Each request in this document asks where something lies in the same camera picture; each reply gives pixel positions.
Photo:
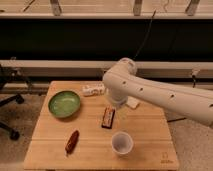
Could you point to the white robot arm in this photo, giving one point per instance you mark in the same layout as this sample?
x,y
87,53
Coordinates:
x,y
193,103

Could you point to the white sponge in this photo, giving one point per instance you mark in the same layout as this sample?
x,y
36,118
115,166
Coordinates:
x,y
132,102

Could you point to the white plastic bottle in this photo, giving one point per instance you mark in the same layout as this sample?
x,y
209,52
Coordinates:
x,y
93,89

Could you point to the dark chocolate bar box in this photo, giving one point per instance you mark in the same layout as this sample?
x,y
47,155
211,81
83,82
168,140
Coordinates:
x,y
107,120

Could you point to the green bowl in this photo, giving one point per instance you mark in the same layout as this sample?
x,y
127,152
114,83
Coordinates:
x,y
64,104

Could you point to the white paper cup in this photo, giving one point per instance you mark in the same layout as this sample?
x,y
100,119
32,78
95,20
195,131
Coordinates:
x,y
121,143

